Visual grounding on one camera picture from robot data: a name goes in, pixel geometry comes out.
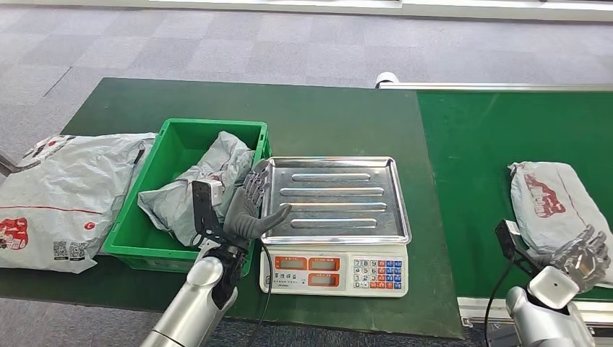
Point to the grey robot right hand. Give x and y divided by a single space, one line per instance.
586 261

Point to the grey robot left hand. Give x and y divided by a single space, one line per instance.
244 215

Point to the grey parcel bag red print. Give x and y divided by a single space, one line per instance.
172 201
550 206

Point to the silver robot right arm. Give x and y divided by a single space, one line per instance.
550 287

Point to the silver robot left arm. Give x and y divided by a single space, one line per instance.
196 301

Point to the green conveyor belt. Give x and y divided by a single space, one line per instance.
479 167

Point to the white electronic scale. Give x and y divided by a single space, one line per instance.
297 287

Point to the green plastic crate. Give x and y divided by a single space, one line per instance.
177 143

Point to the steel scale tray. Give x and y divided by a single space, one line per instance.
335 167

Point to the dark green table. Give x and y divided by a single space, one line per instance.
311 115

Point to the large grey courier bag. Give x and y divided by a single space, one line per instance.
62 191

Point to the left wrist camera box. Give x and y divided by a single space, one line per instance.
201 206

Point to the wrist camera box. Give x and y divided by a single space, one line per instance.
507 237
201 206

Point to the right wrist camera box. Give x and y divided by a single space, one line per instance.
507 237

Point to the aluminium conveyor frame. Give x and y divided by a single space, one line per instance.
479 86

